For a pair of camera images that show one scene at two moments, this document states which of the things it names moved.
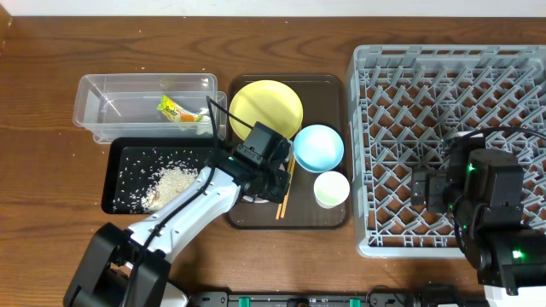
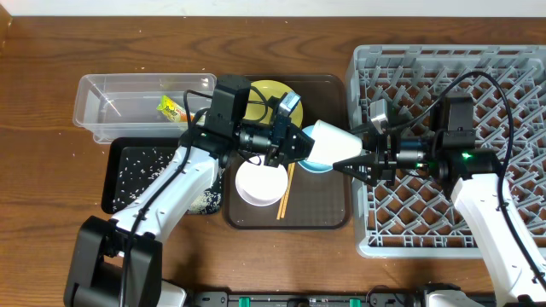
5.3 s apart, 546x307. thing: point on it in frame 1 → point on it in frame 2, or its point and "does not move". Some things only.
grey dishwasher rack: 405,101 does not move
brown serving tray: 323,101 does not move
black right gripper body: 438,183 → 388,161
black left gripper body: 275,184 → 280,141
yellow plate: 271,103 does not move
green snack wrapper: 176,112 does not move
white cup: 331,189 → 333,144
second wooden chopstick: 284,199 does not move
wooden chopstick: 287,170 does not move
